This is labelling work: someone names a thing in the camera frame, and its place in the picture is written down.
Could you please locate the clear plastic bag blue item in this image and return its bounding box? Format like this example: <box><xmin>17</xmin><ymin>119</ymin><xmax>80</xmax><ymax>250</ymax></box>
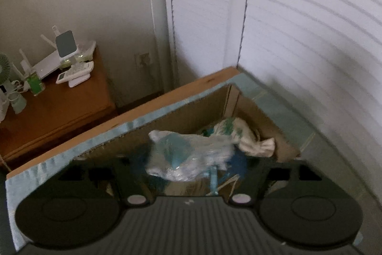
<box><xmin>146</xmin><ymin>130</ymin><xmax>235</xmax><ymax>196</ymax></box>

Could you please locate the white green cloth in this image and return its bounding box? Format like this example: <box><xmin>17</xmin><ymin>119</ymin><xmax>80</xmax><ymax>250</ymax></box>
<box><xmin>208</xmin><ymin>117</ymin><xmax>276</xmax><ymax>158</ymax></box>

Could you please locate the light blue towel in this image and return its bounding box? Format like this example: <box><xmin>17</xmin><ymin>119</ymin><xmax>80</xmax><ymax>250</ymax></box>
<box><xmin>5</xmin><ymin>67</ymin><xmax>315</xmax><ymax>250</ymax></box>

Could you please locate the cardboard box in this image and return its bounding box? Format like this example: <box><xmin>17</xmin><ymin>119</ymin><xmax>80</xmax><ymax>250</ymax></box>
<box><xmin>71</xmin><ymin>83</ymin><xmax>302</xmax><ymax>199</ymax></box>

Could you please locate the wooden nightstand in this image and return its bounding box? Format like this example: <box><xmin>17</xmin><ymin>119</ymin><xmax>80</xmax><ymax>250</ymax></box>
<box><xmin>1</xmin><ymin>51</ymin><xmax>117</xmax><ymax>169</ymax></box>

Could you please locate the white remote control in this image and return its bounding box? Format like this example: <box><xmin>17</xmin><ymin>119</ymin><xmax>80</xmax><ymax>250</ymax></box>
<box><xmin>56</xmin><ymin>61</ymin><xmax>94</xmax><ymax>85</ymax></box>

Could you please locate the green small bottle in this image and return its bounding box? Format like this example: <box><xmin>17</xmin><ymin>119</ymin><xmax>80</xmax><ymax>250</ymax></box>
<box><xmin>26</xmin><ymin>72</ymin><xmax>45</xmax><ymax>96</ymax></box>

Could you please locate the green desk fan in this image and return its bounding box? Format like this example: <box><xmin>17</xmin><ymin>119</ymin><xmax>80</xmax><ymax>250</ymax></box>
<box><xmin>1</xmin><ymin>53</ymin><xmax>27</xmax><ymax>114</ymax></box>

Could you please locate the white router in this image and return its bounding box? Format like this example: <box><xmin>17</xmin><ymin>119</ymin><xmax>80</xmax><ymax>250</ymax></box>
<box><xmin>11</xmin><ymin>25</ymin><xmax>97</xmax><ymax>82</ymax></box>

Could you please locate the small grey screen device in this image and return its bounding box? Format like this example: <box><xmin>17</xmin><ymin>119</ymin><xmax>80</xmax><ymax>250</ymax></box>
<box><xmin>55</xmin><ymin>30</ymin><xmax>78</xmax><ymax>60</ymax></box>

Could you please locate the white louvered closet door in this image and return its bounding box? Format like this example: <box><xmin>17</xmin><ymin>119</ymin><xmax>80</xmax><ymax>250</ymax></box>
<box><xmin>166</xmin><ymin>0</ymin><xmax>381</xmax><ymax>197</ymax></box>

